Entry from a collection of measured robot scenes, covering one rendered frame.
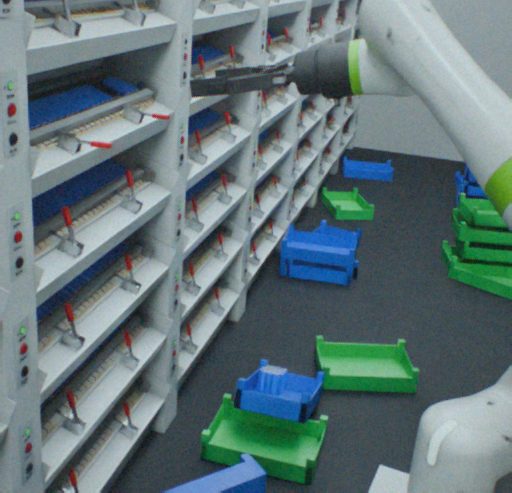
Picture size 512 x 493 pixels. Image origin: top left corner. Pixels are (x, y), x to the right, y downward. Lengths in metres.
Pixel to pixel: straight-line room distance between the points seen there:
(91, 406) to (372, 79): 0.91
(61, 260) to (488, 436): 0.78
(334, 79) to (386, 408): 1.29
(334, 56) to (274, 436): 1.19
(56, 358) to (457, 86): 0.87
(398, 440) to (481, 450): 1.03
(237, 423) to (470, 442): 1.09
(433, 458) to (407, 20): 0.65
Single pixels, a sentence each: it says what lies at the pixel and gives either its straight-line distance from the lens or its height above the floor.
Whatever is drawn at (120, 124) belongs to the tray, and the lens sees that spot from 1.51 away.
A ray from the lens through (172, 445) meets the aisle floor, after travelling 2.05.
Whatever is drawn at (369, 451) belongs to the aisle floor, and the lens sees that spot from 2.11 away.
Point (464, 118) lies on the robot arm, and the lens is 1.02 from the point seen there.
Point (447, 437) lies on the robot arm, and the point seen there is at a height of 0.61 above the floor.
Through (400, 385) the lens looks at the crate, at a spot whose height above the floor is 0.03.
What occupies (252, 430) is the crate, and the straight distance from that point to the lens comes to 2.11.
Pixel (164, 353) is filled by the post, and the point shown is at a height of 0.25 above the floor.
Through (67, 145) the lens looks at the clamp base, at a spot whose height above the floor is 0.92.
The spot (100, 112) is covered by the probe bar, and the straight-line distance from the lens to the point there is 1.46.
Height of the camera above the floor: 1.25
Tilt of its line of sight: 21 degrees down
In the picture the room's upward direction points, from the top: 5 degrees clockwise
